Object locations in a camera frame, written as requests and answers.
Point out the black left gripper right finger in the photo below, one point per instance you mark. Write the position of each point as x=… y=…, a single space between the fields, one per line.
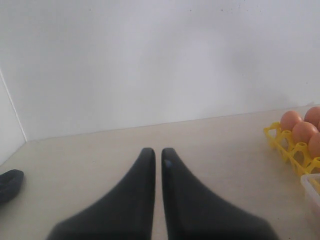
x=194 y=212

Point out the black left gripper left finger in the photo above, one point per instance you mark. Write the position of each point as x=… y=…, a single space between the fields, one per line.
x=124 y=213

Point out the brown egg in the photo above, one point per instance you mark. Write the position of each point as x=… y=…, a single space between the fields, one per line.
x=313 y=116
x=314 y=145
x=289 y=119
x=303 y=131

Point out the dark object at left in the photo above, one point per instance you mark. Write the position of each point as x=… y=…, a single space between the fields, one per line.
x=10 y=185

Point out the yellow plastic egg tray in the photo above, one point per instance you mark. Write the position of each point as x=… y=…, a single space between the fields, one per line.
x=295 y=154

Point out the clear plastic bin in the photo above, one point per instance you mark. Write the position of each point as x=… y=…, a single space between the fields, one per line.
x=311 y=185

